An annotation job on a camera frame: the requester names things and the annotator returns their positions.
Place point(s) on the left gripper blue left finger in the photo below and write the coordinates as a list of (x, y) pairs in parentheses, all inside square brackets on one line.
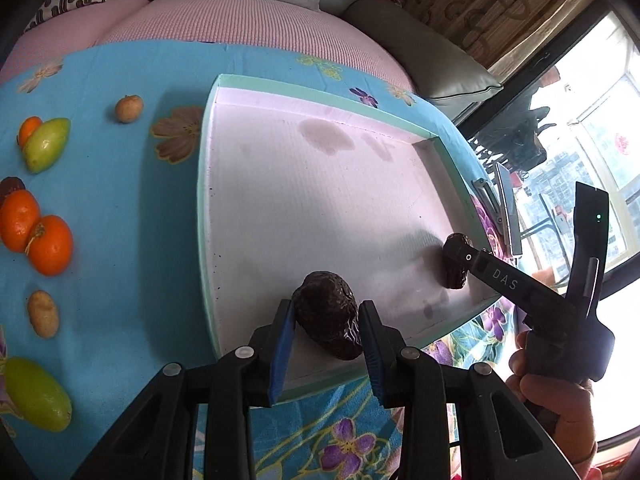
[(280, 343)]

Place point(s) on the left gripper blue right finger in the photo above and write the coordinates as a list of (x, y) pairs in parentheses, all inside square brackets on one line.
[(373, 341)]

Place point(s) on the dark wrinkled date fruit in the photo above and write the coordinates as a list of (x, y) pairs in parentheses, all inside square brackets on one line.
[(455, 271)]

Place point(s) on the brown round fruit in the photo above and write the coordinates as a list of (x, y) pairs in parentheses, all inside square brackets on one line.
[(43, 314)]

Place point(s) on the yellow-green mango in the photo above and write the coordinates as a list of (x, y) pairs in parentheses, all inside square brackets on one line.
[(37, 395)]

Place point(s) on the person's right hand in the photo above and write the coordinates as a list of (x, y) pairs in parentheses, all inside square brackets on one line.
[(574, 431)]

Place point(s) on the phone on grey stand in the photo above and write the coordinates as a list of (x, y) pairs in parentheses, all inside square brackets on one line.
[(498, 198)]

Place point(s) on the white tray with teal rim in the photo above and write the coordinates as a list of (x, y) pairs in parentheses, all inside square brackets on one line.
[(293, 180)]

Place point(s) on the blue floral tablecloth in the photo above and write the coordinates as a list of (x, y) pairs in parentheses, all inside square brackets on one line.
[(131, 299)]

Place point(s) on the orange tangerine with stem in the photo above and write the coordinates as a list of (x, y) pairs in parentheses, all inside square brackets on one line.
[(50, 247)]

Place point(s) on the grey leather sofa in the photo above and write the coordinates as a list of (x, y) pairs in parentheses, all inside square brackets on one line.
[(441, 73)]

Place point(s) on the small brown longan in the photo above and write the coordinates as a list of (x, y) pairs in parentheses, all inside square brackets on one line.
[(128, 109)]

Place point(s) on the green mango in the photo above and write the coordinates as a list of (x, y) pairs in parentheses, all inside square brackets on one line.
[(46, 144)]

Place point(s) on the dark purple passion fruit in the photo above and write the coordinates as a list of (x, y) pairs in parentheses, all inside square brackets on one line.
[(8, 186)]

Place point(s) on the pink sofa cover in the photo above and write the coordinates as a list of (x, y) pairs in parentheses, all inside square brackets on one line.
[(260, 23)]

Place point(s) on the brown patterned curtain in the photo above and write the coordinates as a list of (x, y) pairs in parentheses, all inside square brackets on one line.
[(488, 30)]

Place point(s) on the small orange tangerine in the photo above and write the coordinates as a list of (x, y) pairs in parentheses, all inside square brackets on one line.
[(28, 127)]

